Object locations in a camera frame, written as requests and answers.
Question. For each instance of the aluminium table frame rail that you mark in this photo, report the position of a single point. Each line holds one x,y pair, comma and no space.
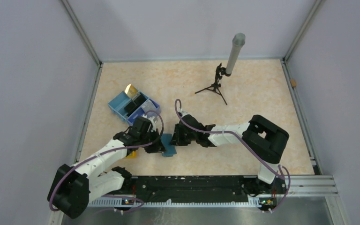
318,184

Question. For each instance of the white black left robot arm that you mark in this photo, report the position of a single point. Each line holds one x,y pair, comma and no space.
74,186

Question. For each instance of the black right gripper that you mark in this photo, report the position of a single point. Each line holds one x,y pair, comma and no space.
176,139

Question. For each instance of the blue compartment organizer tray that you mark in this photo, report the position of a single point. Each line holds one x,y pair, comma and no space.
129,108

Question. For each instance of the gold credit card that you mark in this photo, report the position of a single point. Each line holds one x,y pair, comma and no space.
131,91

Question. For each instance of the grey tube on stand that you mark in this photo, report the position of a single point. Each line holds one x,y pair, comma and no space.
238,42

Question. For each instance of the black mini tripod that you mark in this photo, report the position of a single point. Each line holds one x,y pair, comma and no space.
219,73

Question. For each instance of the white toothed cable strip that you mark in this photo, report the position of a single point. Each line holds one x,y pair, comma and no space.
118,203

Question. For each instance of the blue leather card holder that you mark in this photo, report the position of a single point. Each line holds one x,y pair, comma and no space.
170,150

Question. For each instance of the yellow toy brick block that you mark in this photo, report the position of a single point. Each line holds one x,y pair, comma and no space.
133,154

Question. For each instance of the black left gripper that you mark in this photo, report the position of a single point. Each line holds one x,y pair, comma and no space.
158,147

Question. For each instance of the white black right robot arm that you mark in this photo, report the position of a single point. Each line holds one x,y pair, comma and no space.
264,139

